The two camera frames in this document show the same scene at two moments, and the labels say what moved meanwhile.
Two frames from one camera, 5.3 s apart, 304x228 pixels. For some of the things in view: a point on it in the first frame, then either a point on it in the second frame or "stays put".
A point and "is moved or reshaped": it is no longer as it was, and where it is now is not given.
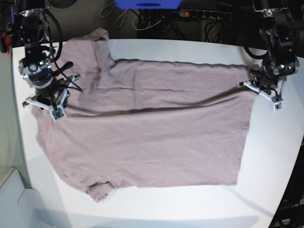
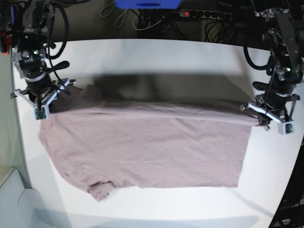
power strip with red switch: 218,15 stays put
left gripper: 39,73 -> 41,90
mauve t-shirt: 145,124 is moved or reshaped
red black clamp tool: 5,42 stays put
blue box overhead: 148,4 stays put
